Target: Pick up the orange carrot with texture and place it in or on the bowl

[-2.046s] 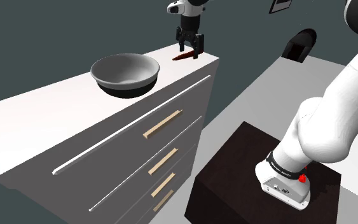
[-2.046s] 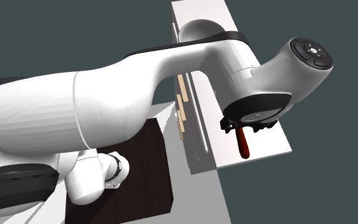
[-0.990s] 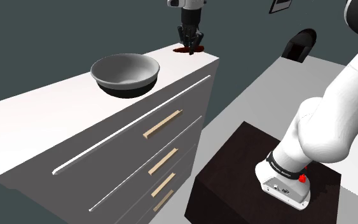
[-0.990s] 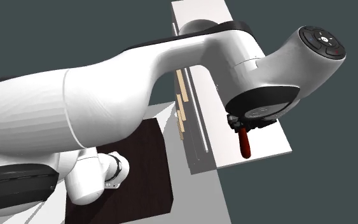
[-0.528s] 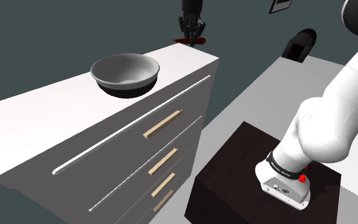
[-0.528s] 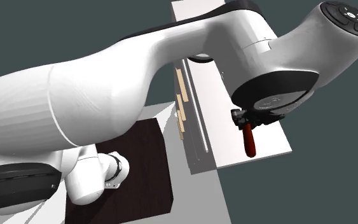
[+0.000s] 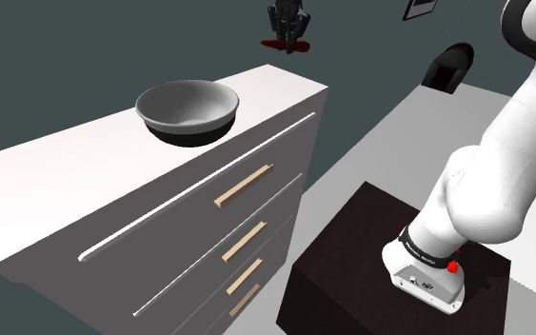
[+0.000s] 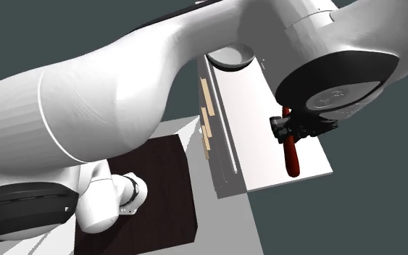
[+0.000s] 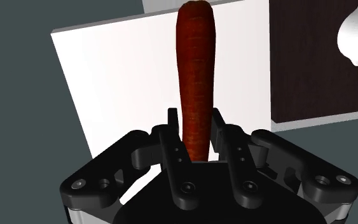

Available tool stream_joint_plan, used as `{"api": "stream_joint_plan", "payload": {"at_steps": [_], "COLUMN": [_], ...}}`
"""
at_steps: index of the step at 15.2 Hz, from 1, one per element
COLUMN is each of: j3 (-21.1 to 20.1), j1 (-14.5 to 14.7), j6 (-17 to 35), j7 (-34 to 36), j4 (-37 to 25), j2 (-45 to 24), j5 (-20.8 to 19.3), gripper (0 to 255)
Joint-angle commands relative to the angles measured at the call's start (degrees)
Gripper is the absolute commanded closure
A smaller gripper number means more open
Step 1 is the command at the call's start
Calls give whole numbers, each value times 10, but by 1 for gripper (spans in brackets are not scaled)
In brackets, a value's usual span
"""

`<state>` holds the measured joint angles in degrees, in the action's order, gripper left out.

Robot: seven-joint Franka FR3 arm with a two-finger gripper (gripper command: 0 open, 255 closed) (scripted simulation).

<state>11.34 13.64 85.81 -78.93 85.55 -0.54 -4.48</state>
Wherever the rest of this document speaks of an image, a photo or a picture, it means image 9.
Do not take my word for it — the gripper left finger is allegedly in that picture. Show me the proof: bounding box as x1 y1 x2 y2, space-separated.
59 107 202 211

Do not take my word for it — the orange carrot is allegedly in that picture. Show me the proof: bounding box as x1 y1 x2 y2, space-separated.
176 1 217 162

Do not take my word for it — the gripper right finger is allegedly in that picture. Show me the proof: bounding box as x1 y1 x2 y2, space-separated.
210 107 358 209

